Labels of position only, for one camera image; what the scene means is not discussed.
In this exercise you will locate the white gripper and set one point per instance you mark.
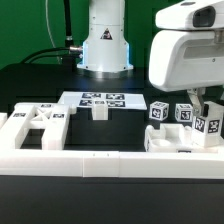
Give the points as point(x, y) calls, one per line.
point(188, 51)

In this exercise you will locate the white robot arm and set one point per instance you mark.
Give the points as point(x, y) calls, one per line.
point(105, 51)

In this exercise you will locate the white tagged cube right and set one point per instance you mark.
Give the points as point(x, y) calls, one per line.
point(183, 112)

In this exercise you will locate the white tagged cube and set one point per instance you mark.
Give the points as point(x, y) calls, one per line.
point(183, 112)
point(159, 110)

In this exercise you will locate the white tagged cube left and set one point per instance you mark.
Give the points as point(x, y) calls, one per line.
point(159, 110)

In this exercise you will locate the white U-shaped fence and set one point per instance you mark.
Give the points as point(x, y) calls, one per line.
point(31, 160)

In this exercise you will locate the white marker sheet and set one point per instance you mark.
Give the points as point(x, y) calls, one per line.
point(114, 100)

